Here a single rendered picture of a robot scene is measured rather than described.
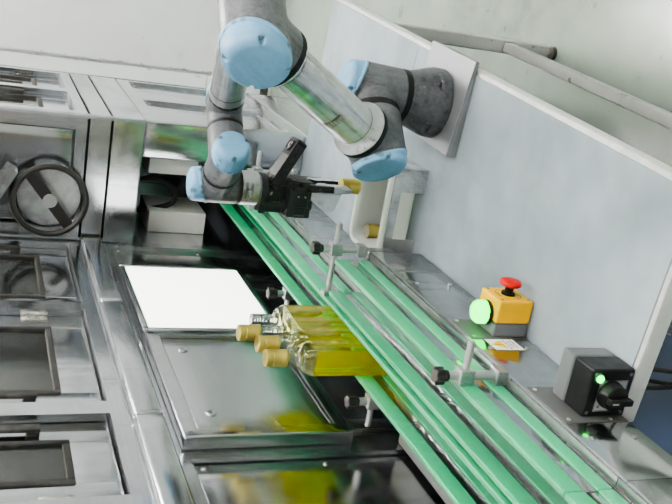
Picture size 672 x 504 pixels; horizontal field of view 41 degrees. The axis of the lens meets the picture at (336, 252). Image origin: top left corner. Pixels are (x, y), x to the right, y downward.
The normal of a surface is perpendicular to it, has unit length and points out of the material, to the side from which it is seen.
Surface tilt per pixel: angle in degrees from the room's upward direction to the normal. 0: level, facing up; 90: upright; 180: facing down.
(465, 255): 0
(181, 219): 90
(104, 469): 90
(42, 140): 90
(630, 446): 90
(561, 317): 0
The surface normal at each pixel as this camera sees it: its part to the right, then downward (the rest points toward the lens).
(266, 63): 0.04, 0.84
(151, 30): 0.35, 0.35
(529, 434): 0.17, -0.94
